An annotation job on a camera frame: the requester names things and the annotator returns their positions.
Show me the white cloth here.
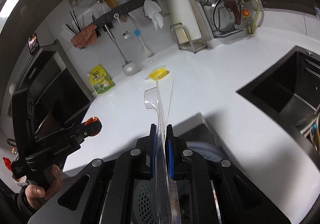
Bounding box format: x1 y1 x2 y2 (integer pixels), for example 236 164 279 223
143 0 164 31

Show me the dark kitchen sink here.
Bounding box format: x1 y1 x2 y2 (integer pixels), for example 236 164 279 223
236 45 320 150

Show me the yellow plastic lid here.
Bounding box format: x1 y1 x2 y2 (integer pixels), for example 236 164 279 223
148 66 170 81

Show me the steel cutting board rack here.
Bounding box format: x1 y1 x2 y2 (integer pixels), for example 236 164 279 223
170 22 208 54

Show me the glass pot lid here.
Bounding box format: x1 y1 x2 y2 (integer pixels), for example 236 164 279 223
212 0 243 34

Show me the small black screen device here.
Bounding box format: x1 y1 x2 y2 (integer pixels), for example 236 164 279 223
27 33 41 54

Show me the steel spatula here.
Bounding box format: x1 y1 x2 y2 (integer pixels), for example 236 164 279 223
104 24 143 77

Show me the yellow gas hose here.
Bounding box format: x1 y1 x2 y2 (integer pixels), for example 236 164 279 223
241 0 262 35

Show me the person's left hand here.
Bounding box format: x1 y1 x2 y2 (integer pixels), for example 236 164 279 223
26 165 63 211

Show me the small steel spoon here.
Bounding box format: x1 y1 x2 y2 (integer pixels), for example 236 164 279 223
114 14 131 39

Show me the yellow seasoning pouch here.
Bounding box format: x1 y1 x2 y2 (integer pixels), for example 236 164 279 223
87 64 115 95

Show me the pile of dirty dishes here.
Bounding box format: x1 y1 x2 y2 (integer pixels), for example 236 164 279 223
295 104 320 152

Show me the clear plastic cup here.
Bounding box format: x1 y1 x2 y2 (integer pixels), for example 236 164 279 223
144 75 179 224

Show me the black kitchen stove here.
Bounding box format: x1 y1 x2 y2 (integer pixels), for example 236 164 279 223
7 39 92 155

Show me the dark wall utensil rail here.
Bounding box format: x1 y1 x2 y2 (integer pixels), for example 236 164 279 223
92 0 162 33

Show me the white cutting board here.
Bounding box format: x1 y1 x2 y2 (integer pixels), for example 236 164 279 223
166 0 203 48

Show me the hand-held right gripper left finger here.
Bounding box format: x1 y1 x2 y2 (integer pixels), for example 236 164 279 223
29 124 158 224

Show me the blue and white brush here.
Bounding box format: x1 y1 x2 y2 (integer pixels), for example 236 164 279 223
131 23 154 57

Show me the steel lid rack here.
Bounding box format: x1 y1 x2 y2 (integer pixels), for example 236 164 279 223
200 0 244 39

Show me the bundle of chopsticks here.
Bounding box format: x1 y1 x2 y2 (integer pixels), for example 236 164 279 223
62 9 87 38

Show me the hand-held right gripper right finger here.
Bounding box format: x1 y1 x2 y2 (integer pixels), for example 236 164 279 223
166 125 298 224

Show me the small red object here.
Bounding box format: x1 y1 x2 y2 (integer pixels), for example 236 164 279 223
2 156 13 171

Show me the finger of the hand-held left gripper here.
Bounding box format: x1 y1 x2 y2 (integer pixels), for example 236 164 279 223
64 119 103 140

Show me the orange checked cloth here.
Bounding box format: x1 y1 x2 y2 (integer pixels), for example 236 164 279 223
70 24 98 50

